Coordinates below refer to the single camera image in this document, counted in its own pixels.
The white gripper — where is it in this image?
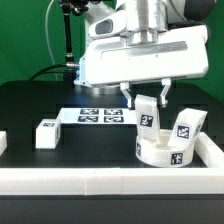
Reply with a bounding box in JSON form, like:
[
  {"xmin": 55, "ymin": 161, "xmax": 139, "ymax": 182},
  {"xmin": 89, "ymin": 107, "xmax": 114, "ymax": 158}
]
[{"xmin": 85, "ymin": 25, "xmax": 209, "ymax": 110}]

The white round stool seat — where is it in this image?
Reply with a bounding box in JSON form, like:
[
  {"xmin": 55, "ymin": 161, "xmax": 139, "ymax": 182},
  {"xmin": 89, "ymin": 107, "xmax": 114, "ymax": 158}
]
[{"xmin": 135, "ymin": 129, "xmax": 194, "ymax": 168}]

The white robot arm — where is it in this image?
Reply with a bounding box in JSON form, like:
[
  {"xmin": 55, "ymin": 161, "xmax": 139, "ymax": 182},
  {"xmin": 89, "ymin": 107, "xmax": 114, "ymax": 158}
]
[{"xmin": 75, "ymin": 0, "xmax": 217, "ymax": 107}]

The white sheet with tags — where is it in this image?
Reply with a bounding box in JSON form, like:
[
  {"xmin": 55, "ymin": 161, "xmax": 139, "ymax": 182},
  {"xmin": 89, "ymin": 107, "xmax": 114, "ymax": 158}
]
[{"xmin": 57, "ymin": 108, "xmax": 136, "ymax": 125}]

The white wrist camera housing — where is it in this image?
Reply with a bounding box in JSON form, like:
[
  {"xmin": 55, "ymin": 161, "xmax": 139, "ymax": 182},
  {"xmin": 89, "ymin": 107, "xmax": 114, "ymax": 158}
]
[{"xmin": 89, "ymin": 10, "xmax": 127, "ymax": 40}]

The black camera stand pole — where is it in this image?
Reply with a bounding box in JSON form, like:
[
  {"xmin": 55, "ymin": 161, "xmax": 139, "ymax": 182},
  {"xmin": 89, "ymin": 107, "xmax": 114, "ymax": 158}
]
[{"xmin": 60, "ymin": 0, "xmax": 75, "ymax": 84}]

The black cable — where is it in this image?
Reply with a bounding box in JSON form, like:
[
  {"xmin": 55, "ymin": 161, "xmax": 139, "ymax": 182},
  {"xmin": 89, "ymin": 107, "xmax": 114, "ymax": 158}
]
[{"xmin": 29, "ymin": 64, "xmax": 69, "ymax": 82}]

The white front fence wall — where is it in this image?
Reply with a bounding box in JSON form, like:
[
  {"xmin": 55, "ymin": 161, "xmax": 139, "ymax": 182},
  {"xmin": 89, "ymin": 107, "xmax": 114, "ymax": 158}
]
[{"xmin": 0, "ymin": 168, "xmax": 224, "ymax": 196}]

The white cable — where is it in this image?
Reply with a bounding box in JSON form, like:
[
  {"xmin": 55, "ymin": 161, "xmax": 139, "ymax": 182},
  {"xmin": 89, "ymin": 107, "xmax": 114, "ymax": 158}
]
[{"xmin": 44, "ymin": 0, "xmax": 59, "ymax": 81}]

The white left fence wall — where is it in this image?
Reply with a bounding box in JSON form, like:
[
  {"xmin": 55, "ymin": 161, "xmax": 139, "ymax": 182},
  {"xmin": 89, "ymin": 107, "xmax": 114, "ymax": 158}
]
[{"xmin": 0, "ymin": 131, "xmax": 7, "ymax": 156}]

